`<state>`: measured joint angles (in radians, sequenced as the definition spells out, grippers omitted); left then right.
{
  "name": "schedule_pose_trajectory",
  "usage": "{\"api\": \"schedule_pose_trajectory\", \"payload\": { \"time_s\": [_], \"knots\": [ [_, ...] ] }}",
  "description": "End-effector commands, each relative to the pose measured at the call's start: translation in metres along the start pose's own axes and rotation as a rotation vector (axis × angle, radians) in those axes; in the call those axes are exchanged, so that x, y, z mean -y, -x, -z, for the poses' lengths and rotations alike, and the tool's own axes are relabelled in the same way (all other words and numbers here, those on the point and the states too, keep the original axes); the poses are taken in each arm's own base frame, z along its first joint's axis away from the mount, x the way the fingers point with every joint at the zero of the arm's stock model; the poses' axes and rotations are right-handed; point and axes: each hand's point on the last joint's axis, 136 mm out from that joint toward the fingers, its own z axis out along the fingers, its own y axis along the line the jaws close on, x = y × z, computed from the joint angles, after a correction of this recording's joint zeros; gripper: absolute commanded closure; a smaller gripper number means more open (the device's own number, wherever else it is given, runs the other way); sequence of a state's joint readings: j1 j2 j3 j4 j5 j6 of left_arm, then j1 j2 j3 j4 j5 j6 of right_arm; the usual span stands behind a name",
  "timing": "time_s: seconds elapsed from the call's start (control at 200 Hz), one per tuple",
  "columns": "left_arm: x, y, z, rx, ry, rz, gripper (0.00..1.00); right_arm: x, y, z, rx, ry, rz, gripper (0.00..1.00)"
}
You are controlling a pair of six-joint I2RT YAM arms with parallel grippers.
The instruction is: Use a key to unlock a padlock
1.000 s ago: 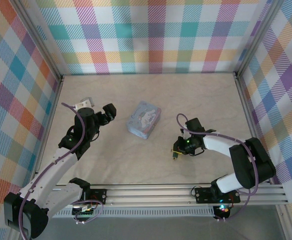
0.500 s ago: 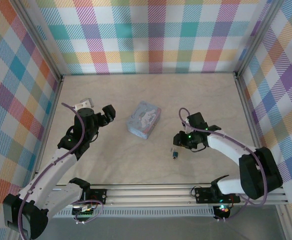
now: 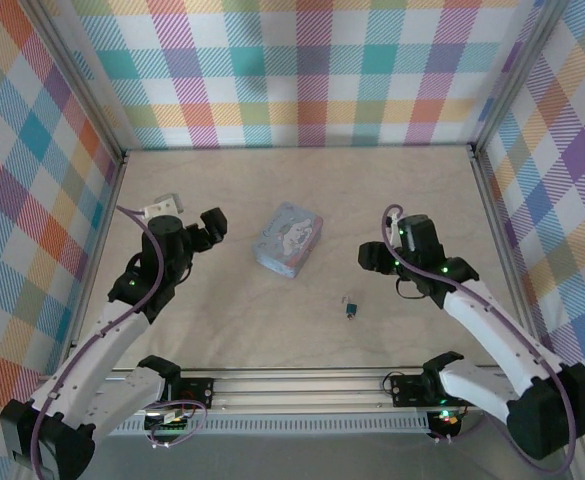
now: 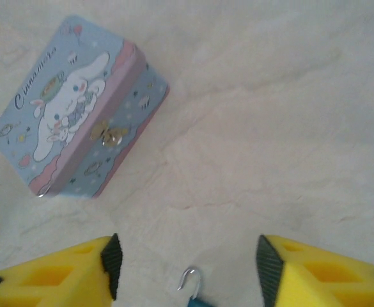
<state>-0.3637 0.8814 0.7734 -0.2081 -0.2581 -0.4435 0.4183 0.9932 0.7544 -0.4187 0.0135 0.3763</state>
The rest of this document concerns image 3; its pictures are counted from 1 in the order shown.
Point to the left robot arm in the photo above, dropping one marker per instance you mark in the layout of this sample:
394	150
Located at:
97	340

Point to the aluminium side floor rail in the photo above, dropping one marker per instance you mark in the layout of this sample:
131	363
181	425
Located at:
97	225
502	225

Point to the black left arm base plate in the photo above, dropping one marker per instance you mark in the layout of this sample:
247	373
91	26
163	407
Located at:
199	392

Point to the aluminium corner post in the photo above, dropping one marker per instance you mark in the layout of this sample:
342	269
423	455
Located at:
79	80
517	75

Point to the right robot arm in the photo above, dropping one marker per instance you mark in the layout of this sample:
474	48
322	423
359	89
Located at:
492	325

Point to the long aluminium base rail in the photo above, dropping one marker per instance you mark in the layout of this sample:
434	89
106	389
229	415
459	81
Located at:
297	392

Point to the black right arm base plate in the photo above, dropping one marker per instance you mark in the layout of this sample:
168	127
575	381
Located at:
407	390

